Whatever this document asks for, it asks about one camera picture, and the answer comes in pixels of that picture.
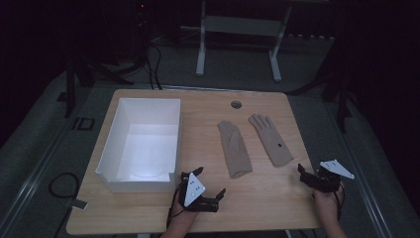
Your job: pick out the beige glove with dark dot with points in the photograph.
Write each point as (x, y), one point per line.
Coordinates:
(272, 139)

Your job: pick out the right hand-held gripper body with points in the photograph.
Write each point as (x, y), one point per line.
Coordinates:
(330, 175)

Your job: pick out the grey round table grommet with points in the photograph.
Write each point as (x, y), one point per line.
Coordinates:
(236, 104)

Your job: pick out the plain beige glove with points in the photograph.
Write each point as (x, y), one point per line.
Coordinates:
(235, 150)

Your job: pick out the person's left hand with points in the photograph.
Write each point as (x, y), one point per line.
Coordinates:
(183, 216)

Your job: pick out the white storage box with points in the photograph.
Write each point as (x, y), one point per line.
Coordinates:
(148, 155)

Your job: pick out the black tripod stand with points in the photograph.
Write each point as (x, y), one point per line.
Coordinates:
(95, 71)

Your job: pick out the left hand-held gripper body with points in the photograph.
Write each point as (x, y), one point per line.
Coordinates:
(194, 190)

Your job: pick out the dark device with red light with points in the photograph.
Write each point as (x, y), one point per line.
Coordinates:
(142, 11)

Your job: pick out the white metal desk frame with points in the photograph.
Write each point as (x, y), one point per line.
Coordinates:
(242, 25)

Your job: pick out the person's right hand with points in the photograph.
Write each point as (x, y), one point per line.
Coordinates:
(327, 203)

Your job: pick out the black rectangular floor frame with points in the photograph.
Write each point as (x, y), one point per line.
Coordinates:
(84, 123)

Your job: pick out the black stand with long legs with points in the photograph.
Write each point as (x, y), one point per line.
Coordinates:
(340, 95)

